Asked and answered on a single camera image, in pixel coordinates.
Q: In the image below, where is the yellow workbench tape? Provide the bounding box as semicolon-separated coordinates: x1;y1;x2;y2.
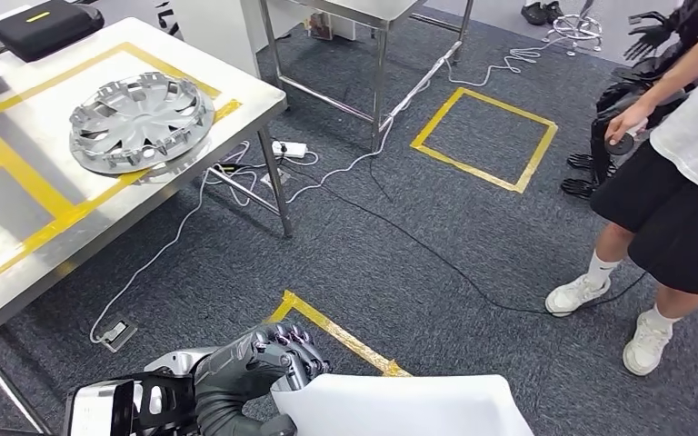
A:
0;42;243;299

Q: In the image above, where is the white power strip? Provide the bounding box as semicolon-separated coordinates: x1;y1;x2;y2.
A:
272;140;308;160

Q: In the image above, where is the yellow floor tape outline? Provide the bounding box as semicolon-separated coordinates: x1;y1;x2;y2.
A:
264;290;414;379
410;86;560;195

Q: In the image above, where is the person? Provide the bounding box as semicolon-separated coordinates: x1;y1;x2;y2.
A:
544;0;698;379
520;0;565;25

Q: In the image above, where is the black camera bracket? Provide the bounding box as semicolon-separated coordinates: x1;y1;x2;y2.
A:
125;372;196;436

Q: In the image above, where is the steel workbench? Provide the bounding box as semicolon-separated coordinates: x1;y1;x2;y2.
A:
0;16;294;434

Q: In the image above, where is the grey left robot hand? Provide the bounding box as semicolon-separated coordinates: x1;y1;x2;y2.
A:
194;323;331;436

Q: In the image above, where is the white cabinet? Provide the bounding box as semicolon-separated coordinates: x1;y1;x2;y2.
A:
171;0;302;79

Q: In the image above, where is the metal floor socket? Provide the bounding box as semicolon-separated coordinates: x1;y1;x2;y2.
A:
98;319;139;353
260;168;292;189

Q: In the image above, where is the thin black floor cable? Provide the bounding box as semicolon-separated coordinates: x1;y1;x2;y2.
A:
283;162;648;315

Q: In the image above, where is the black round button controller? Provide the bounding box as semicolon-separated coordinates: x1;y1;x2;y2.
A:
604;133;635;156

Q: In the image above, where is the steel table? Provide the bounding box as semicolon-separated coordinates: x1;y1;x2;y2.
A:
240;0;476;152

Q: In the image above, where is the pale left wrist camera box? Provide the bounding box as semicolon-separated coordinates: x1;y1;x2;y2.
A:
63;379;135;436

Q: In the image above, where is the black robot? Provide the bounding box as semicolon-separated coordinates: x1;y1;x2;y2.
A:
561;0;698;201

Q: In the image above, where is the white cable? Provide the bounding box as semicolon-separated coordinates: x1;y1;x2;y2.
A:
285;35;546;206
88;141;254;345

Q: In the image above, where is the black zip case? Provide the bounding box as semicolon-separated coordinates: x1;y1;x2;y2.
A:
0;0;106;64

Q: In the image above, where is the chrome stool base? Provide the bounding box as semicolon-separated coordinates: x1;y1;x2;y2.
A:
550;0;604;56

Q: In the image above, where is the white curved plastic part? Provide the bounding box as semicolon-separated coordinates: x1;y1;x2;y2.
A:
270;373;533;436

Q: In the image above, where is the silver wheel cover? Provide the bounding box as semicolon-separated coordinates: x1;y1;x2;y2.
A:
68;72;216;175

